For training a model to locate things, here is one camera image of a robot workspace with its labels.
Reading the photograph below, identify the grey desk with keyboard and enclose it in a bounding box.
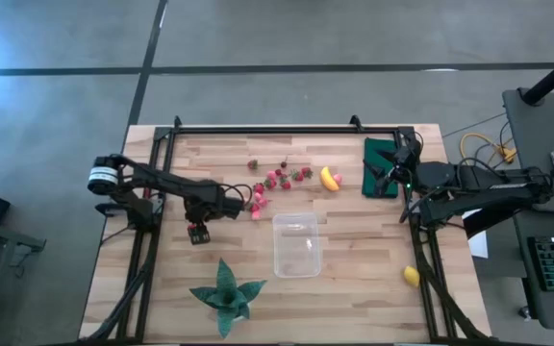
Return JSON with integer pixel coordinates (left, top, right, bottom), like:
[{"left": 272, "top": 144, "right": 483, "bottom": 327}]
[{"left": 512, "top": 210, "right": 554, "bottom": 334}]

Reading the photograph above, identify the clear plastic tupperware container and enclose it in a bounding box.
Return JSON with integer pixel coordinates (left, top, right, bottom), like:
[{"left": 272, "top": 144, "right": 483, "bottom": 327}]
[{"left": 271, "top": 211, "right": 323, "bottom": 279}]

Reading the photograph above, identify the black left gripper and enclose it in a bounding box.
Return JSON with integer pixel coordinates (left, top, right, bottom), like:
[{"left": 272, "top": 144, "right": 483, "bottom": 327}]
[{"left": 184, "top": 207, "right": 213, "bottom": 246}]

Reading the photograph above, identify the yellow toy lemon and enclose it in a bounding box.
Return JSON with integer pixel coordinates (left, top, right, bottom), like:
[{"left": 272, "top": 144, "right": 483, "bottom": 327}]
[{"left": 403, "top": 265, "right": 421, "bottom": 288}]

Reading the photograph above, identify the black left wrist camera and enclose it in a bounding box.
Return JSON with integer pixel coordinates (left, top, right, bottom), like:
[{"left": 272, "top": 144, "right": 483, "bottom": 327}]
[{"left": 218, "top": 194, "right": 246, "bottom": 220}]

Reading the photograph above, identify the black left wrist camera cable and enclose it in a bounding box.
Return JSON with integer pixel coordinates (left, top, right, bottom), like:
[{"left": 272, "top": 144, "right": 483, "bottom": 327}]
[{"left": 218, "top": 183, "right": 255, "bottom": 209}]

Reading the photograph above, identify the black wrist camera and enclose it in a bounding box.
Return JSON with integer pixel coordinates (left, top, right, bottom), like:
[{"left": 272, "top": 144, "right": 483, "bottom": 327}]
[
  {"left": 218, "top": 194, "right": 246, "bottom": 220},
  {"left": 392, "top": 142, "right": 423, "bottom": 167}
]

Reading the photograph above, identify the black aluminium table frame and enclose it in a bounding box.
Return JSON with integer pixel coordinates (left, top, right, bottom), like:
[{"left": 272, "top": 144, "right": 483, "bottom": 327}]
[{"left": 79, "top": 114, "right": 494, "bottom": 345}]

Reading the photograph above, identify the green artificial plant white pot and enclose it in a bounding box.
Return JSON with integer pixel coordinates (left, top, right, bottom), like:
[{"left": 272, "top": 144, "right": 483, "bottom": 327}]
[{"left": 189, "top": 258, "right": 268, "bottom": 339}]

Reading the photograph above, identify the dark green cloth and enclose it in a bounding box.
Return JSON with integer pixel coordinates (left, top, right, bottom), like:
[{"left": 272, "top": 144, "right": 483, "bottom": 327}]
[{"left": 362, "top": 137, "right": 400, "bottom": 199}]

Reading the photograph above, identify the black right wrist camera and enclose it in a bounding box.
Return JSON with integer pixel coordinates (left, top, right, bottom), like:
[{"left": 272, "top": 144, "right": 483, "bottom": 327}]
[{"left": 392, "top": 142, "right": 423, "bottom": 167}]

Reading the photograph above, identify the yellow toy banana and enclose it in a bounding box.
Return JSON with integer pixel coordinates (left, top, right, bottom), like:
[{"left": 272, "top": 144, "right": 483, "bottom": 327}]
[{"left": 319, "top": 165, "right": 341, "bottom": 193}]

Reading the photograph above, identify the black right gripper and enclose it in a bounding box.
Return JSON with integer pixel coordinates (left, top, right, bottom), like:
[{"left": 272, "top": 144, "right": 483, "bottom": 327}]
[{"left": 363, "top": 159, "right": 425, "bottom": 197}]

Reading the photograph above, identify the white paper sheet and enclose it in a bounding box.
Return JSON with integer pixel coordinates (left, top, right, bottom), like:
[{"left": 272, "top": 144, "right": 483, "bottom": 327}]
[{"left": 462, "top": 209, "right": 491, "bottom": 260}]

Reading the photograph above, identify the black pole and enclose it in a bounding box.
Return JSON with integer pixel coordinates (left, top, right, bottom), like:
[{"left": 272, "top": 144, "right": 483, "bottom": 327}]
[{"left": 519, "top": 44, "right": 554, "bottom": 107}]

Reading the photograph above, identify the yellow cable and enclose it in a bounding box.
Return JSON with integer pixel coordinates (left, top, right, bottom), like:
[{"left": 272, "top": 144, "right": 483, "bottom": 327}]
[{"left": 459, "top": 132, "right": 517, "bottom": 167}]

